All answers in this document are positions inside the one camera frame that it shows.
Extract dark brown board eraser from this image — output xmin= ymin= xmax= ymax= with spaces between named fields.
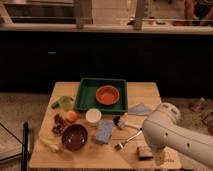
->
xmin=136 ymin=146 xmax=153 ymax=160

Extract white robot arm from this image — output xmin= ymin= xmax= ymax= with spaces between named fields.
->
xmin=142 ymin=103 xmax=213 ymax=169

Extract orange bowl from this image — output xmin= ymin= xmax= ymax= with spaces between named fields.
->
xmin=96 ymin=85 xmax=120 ymax=105

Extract purple bowl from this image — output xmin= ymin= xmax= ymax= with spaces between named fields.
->
xmin=61 ymin=124 xmax=88 ymax=151

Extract silver fork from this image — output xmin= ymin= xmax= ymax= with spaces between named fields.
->
xmin=114 ymin=130 xmax=142 ymax=151

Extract grey blue cloth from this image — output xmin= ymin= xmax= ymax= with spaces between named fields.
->
xmin=128 ymin=103 xmax=153 ymax=116

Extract blue sponge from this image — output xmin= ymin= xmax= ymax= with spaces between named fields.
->
xmin=96 ymin=120 xmax=113 ymax=144

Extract white cup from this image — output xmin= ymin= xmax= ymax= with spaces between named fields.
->
xmin=85 ymin=108 xmax=102 ymax=126

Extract green plastic tray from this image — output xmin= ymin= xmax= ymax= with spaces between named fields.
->
xmin=75 ymin=78 xmax=128 ymax=115

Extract orange fruit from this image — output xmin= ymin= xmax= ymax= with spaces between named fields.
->
xmin=66 ymin=111 xmax=78 ymax=123

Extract brown toy grapes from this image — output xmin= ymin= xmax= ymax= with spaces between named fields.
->
xmin=52 ymin=114 xmax=67 ymax=136

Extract green toy vegetable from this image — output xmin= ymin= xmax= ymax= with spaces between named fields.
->
xmin=51 ymin=96 xmax=73 ymax=111

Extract black handled dish brush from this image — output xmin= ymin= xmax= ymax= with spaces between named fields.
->
xmin=113 ymin=115 xmax=144 ymax=132

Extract black chair frame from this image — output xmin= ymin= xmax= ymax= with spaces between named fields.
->
xmin=0 ymin=122 xmax=30 ymax=171

